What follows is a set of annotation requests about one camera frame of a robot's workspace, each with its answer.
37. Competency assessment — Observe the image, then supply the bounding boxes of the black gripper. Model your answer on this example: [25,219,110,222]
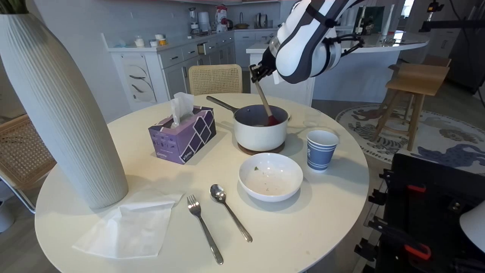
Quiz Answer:
[250,51,275,84]

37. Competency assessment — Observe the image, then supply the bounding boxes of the red silicone spatula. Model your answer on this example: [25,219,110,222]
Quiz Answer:
[254,82,278,126]

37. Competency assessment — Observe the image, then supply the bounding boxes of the white paper napkin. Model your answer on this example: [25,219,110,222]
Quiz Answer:
[72,195,180,260]

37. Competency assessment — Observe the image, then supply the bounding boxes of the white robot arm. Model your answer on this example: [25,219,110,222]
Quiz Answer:
[250,0,363,84]

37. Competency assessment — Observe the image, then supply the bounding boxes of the white ceramic bowl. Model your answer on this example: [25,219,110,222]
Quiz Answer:
[239,154,303,204]

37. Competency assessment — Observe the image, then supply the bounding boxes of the purple tissue box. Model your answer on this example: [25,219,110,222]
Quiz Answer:
[148,93,216,164]

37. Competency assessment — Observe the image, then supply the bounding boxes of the beige upholstered chair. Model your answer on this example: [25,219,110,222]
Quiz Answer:
[187,64,242,96]

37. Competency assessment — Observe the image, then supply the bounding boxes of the round wooden trivet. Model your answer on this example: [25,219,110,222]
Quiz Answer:
[237,142,286,157]

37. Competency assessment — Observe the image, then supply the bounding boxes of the blue white paper cup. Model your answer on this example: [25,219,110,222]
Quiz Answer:
[306,129,339,172]

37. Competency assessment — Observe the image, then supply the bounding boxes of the white kitchen island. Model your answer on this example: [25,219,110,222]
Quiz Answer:
[260,31,428,105]

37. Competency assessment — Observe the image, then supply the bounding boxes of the white kitchen cabinet counter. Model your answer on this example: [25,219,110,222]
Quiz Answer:
[103,29,259,113]

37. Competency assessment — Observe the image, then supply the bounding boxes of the silver spoon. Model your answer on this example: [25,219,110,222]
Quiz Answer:
[209,184,253,243]

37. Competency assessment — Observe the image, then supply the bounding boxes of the wooden bar stool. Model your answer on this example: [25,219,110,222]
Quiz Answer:
[374,63,450,151]

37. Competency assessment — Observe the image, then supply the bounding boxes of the silver fork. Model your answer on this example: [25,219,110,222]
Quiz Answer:
[186,196,224,264]

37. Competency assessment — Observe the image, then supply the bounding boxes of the patterned round rug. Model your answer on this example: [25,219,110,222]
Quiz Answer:
[336,107,485,175]

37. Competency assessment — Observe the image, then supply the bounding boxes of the black equipment cart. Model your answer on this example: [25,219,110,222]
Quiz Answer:
[354,155,485,273]

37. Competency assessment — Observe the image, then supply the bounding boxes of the white ribbed floor vase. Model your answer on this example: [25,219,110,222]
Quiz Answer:
[0,14,128,210]

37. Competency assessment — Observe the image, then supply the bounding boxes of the woven cane chair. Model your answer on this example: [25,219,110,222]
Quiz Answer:
[0,116,56,213]

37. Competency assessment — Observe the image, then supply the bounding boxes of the white pot with handle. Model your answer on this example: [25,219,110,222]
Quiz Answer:
[207,96,287,152]

